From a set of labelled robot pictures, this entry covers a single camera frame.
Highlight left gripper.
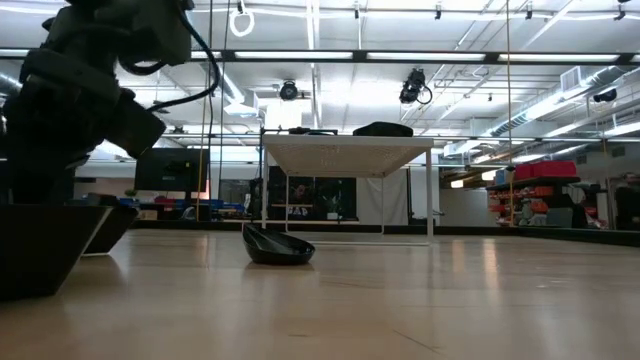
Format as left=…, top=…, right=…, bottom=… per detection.
left=0, top=47, right=139, bottom=205

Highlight black wavy square bowl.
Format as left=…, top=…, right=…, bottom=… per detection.
left=0, top=202, right=110, bottom=302
left=82, top=205, right=140, bottom=256

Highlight black flat monitor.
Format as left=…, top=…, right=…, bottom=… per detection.
left=134, top=147, right=210, bottom=193

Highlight blue storage bins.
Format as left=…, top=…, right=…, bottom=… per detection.
left=119, top=196, right=246, bottom=211

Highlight black thin stand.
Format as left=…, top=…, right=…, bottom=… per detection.
left=258, top=127, right=291, bottom=236

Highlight black long crossbeam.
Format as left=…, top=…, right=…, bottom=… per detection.
left=0, top=47, right=640, bottom=65

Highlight dark GAP poster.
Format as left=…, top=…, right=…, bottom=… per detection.
left=267, top=165, right=359, bottom=222

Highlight small potted plant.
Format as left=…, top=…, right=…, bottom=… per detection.
left=322, top=192, right=344, bottom=221

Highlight white perforated shelf rack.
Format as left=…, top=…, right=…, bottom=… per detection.
left=260, top=133, right=435, bottom=246

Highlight white curtain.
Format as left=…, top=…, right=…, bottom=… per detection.
left=356, top=167, right=411, bottom=226

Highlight shelf with red bins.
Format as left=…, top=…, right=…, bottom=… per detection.
left=487, top=159, right=609, bottom=229

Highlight red storage bin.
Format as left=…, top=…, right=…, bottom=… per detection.
left=513, top=159, right=579, bottom=181

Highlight white air vent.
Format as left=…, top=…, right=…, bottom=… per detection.
left=559, top=65, right=582, bottom=92

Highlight person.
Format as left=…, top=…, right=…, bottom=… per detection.
left=613, top=172, right=640, bottom=231

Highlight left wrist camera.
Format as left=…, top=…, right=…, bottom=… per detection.
left=102, top=89, right=167, bottom=160

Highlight thin black cable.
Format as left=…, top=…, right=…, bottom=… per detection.
left=217, top=0, right=231, bottom=202

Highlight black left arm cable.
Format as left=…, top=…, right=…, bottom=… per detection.
left=117, top=0, right=222, bottom=114

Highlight silver ventilation duct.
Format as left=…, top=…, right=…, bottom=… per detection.
left=189, top=49, right=261, bottom=119
left=489, top=64, right=640, bottom=139

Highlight white ring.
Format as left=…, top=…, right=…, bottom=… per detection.
left=228, top=7, right=256, bottom=39

